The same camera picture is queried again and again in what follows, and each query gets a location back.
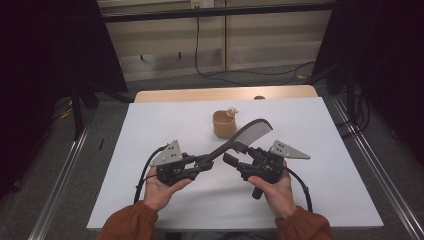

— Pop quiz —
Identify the metal floor rail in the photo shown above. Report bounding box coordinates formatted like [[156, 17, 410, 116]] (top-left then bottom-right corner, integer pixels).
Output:
[[27, 122, 92, 240], [330, 95, 424, 240]]

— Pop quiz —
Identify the black metal stand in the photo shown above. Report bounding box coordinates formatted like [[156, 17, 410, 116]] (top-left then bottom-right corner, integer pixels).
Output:
[[68, 78, 101, 141], [326, 61, 360, 122]]

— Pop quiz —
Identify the bundle of black cables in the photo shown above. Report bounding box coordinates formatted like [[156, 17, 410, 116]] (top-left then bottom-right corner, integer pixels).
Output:
[[335, 84, 372, 138]]

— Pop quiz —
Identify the black horizontal bar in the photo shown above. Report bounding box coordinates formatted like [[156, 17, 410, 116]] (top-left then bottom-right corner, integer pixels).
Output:
[[99, 1, 336, 24]]

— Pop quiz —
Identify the person's right hand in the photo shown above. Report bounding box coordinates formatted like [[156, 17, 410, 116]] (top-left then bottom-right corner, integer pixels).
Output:
[[246, 161, 298, 220]]

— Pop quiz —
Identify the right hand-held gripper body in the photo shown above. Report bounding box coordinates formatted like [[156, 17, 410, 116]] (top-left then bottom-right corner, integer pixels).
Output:
[[245, 139, 312, 201]]

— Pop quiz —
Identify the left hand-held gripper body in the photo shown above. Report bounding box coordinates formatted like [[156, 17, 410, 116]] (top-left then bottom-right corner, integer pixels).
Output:
[[149, 139, 200, 187]]

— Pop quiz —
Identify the person's left hand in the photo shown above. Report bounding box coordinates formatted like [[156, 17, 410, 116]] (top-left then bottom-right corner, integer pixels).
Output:
[[142, 165, 193, 213]]

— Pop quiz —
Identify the light wooden table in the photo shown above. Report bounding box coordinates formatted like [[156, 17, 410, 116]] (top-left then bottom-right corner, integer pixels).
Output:
[[133, 84, 319, 104]]

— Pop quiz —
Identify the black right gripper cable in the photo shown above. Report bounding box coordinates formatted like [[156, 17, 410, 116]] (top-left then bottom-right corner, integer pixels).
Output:
[[283, 165, 315, 214]]

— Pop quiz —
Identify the white wall socket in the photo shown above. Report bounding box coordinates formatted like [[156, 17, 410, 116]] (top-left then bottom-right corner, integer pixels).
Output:
[[190, 0, 215, 10]]

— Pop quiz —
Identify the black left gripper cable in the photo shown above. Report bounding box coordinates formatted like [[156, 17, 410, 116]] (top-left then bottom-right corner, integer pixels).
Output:
[[133, 144, 169, 205]]

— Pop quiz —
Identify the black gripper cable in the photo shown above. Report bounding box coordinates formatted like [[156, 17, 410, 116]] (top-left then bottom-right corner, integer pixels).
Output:
[[283, 165, 315, 214], [133, 144, 169, 205]]

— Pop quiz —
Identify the brown ceramic cup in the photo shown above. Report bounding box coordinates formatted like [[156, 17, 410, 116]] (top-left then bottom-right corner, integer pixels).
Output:
[[212, 106, 240, 139]]

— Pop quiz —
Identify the dark grey comb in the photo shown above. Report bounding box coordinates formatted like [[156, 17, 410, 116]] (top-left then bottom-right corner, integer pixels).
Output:
[[199, 117, 274, 165]]

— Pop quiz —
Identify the long black floor cable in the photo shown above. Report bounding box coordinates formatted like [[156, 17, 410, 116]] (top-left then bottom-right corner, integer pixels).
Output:
[[193, 15, 317, 87]]

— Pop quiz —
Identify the black curtain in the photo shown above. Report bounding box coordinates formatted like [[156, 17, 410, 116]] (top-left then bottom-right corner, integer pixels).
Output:
[[0, 0, 130, 202], [310, 0, 424, 165]]

